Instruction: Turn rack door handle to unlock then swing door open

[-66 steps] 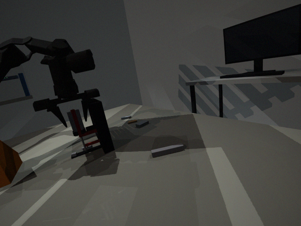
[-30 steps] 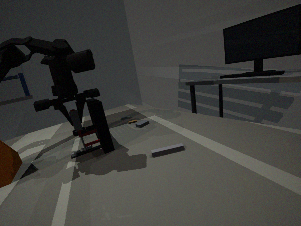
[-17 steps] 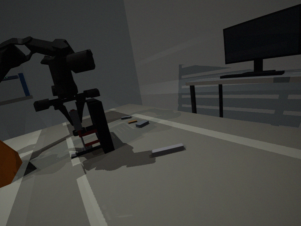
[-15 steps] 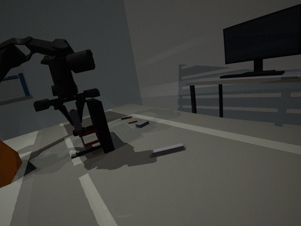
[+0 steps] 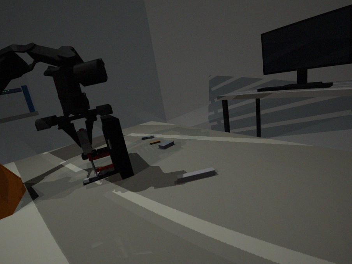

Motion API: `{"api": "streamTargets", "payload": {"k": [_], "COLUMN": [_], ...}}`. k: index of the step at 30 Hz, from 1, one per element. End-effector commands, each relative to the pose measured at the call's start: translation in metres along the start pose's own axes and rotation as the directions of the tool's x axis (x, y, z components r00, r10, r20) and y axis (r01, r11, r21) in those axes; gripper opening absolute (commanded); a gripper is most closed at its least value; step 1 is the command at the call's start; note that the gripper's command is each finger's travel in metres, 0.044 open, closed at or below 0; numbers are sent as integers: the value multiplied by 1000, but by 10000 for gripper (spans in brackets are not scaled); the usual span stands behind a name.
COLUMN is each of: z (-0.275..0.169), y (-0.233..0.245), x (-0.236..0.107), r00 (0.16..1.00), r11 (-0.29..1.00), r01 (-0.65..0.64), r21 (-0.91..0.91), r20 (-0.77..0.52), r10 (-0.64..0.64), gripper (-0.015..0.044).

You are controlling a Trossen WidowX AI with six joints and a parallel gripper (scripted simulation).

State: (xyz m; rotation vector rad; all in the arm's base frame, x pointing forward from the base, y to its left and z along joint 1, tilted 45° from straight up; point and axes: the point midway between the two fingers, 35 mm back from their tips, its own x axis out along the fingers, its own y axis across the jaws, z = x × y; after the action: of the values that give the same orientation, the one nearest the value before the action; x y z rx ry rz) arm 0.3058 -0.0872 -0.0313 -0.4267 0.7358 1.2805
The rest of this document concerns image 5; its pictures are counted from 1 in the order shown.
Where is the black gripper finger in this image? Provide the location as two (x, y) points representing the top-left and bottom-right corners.
(85, 117), (97, 145)
(58, 123), (81, 147)

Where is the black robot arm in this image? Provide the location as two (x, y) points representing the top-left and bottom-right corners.
(0, 43), (107, 95)

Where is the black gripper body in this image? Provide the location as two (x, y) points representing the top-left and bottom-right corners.
(35, 88), (113, 131)

